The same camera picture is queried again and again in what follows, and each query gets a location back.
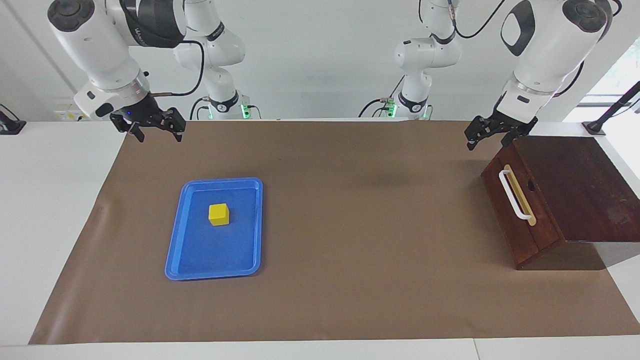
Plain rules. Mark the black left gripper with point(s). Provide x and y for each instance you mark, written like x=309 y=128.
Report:
x=515 y=127

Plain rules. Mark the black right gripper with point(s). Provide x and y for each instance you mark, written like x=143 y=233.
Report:
x=142 y=112

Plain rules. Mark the yellow cube block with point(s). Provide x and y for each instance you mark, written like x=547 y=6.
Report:
x=218 y=215

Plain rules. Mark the dark wooden drawer cabinet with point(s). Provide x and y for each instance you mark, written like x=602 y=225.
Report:
x=585 y=190

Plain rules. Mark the white power strip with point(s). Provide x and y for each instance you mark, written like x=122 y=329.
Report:
x=67 y=115

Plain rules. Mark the blue plastic tray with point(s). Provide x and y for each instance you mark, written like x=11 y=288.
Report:
x=200 y=250

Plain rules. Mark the brown paper table mat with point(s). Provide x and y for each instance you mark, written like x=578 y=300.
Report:
x=360 y=260

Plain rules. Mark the black camera stand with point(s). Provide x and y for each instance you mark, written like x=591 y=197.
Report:
x=612 y=110

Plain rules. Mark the black clamp mount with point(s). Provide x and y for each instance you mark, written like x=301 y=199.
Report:
x=10 y=125

